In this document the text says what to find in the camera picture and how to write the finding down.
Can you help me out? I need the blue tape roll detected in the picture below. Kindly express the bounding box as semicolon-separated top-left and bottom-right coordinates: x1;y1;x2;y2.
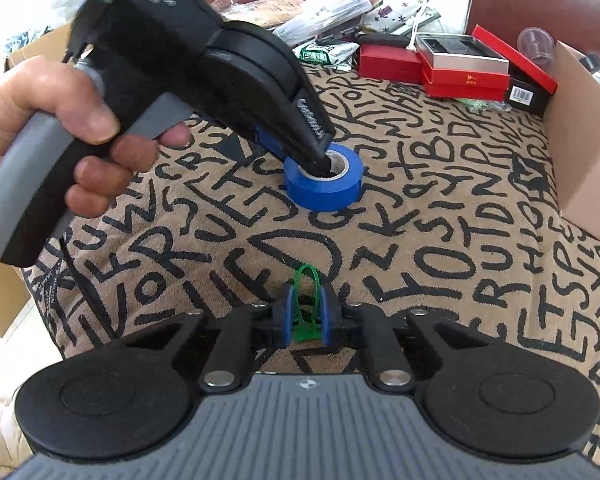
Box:
284;143;364;212

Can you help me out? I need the packaged flatbread snack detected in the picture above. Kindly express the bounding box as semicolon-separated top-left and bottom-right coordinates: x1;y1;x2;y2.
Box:
211;0;304;29

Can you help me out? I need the red tray box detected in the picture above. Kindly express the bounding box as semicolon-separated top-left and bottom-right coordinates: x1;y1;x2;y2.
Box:
415;32;509;102

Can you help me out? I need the person left hand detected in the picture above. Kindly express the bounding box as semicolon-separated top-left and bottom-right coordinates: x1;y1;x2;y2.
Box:
0;56;190;218

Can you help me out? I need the green white packet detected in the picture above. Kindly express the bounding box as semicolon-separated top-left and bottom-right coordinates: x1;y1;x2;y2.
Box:
292;40;360;72

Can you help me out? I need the small red box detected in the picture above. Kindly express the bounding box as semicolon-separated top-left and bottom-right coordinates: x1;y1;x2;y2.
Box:
358;44;422;84

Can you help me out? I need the patterned white pouch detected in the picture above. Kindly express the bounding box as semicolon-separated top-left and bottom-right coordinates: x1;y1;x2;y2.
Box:
361;0;441;36

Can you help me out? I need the letter pattern table mat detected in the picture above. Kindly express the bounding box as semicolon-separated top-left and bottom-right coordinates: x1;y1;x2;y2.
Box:
21;66;600;476

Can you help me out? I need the green item in plastic bag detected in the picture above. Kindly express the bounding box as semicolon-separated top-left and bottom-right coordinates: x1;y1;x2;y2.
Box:
456;98;513;113

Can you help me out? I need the red lid black box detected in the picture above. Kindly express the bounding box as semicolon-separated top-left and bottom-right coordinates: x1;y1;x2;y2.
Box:
471;25;558;116

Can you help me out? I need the clear plastic cup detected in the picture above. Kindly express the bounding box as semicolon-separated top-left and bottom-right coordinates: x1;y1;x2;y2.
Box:
517;27;555;70

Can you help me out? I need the large cardboard box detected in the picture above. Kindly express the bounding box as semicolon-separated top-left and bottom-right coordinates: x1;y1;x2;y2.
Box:
543;42;600;240

